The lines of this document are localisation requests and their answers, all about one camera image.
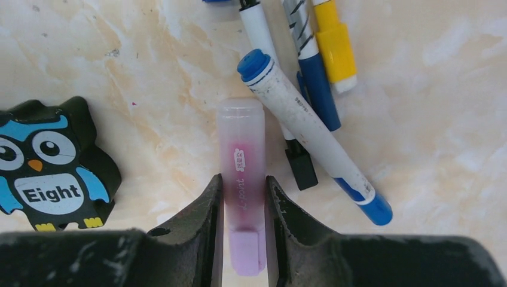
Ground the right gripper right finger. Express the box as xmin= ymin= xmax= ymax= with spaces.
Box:
xmin=265 ymin=176 xmax=506 ymax=286

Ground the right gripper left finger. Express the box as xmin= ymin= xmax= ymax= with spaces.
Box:
xmin=1 ymin=175 xmax=224 ymax=286

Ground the thick blue whiteboard marker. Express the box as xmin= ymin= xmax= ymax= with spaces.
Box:
xmin=237 ymin=51 xmax=393 ymax=226

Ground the purple highlighter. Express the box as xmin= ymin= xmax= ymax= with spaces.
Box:
xmin=216 ymin=97 xmax=267 ymax=277

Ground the black cap marker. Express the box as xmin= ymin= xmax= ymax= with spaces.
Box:
xmin=238 ymin=1 xmax=319 ymax=190

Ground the owl eraser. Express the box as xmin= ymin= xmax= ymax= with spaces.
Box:
xmin=1 ymin=96 xmax=121 ymax=231

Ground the navy cap marker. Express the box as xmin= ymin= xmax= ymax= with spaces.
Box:
xmin=282 ymin=0 xmax=341 ymax=132

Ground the yellow cap marker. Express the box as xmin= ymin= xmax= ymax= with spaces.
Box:
xmin=312 ymin=1 xmax=357 ymax=93

